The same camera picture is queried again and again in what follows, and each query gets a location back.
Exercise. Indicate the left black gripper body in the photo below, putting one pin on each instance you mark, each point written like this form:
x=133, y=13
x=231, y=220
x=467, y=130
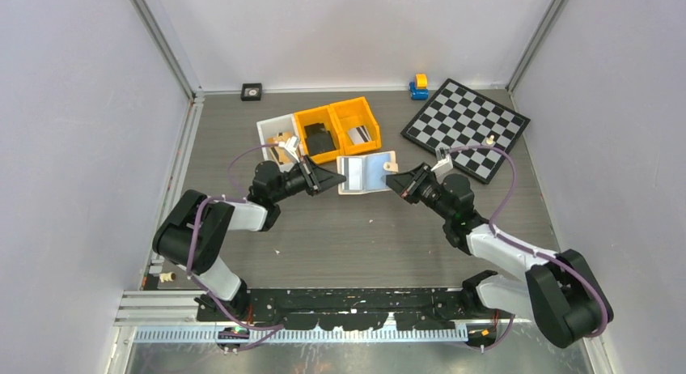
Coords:
x=295, y=181

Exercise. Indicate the middle orange plastic bin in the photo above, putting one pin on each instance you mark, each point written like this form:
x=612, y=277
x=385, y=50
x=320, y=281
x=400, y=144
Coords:
x=323, y=114

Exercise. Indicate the blue yellow toy car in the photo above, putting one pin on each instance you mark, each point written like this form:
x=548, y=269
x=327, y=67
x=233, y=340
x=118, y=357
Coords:
x=418, y=87

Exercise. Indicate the small black square box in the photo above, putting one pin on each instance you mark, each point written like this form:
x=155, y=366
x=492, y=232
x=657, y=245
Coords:
x=251, y=91

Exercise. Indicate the orange plastic bin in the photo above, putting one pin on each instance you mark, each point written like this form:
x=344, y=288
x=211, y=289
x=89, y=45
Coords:
x=323, y=114
x=355, y=112

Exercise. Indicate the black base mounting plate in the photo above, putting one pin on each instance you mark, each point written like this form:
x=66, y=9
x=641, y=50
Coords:
x=349, y=309

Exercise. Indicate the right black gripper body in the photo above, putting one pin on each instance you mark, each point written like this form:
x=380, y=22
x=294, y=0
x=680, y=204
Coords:
x=429, y=192

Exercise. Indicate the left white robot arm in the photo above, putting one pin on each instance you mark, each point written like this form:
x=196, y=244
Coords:
x=192, y=235

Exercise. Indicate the white striped card in bin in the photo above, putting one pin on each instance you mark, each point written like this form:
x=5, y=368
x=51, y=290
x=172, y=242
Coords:
x=359, y=135

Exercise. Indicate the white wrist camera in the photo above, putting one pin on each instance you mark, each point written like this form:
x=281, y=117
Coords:
x=444, y=162
x=290, y=148

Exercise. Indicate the small beige chess piece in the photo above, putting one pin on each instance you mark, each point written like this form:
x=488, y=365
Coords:
x=167, y=277

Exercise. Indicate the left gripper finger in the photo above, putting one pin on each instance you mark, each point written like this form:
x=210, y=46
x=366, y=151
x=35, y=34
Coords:
x=326, y=181
x=310, y=168

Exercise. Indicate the beige leather card holder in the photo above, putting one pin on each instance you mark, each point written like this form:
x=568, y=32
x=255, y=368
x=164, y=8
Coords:
x=366, y=173

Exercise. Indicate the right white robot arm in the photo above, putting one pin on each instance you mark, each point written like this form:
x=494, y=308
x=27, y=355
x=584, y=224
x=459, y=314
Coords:
x=557, y=291

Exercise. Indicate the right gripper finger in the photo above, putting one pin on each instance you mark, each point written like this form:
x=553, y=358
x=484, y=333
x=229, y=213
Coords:
x=402, y=186
x=419, y=175

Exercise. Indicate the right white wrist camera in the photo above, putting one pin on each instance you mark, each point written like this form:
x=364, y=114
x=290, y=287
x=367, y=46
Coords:
x=444, y=162

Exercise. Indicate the black cards in orange bin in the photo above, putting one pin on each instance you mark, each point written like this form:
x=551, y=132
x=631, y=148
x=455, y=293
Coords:
x=318, y=139

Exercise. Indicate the black white chessboard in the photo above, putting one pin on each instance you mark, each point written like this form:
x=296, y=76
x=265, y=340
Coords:
x=456, y=116

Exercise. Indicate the gold cards in white bin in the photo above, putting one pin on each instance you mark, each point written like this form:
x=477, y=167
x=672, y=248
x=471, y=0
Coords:
x=276, y=153

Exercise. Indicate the white plastic bin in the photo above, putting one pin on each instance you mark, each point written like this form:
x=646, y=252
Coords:
x=276, y=130

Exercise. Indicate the right orange plastic bin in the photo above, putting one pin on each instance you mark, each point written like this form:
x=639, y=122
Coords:
x=355, y=112

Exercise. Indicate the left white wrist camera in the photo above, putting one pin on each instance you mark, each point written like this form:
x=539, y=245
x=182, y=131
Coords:
x=290, y=148

